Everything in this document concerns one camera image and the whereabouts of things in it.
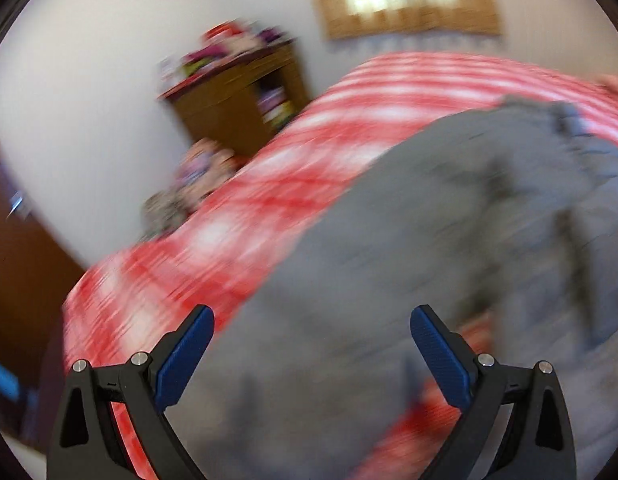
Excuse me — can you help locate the grey padded jacket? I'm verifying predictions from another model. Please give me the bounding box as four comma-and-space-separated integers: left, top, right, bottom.
189, 95, 618, 480

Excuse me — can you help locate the wooden cabinet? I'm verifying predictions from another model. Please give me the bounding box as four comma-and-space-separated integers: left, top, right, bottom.
158, 40, 310, 161

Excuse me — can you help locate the red plaid bed sheet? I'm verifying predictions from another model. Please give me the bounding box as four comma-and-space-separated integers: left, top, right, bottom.
61, 51, 618, 480

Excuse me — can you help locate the blue thing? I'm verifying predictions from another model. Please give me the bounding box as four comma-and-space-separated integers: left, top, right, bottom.
0, 354, 22, 407

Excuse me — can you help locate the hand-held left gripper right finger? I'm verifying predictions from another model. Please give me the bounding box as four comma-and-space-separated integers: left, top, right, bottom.
410, 304, 577, 480

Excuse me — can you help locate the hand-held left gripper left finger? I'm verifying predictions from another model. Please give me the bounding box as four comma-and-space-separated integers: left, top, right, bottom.
46, 304, 216, 480

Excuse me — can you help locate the pile of colourful clutter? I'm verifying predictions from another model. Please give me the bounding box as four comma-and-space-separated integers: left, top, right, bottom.
158, 20, 296, 87

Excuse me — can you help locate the brown wooden door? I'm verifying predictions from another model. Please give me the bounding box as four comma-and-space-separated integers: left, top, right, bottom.
0, 144, 90, 442

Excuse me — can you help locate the tan window curtain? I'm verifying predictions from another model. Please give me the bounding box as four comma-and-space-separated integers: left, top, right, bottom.
301, 0, 504, 42

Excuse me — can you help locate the bedside heap of cloth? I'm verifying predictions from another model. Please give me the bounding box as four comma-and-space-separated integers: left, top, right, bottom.
140, 137, 250, 242

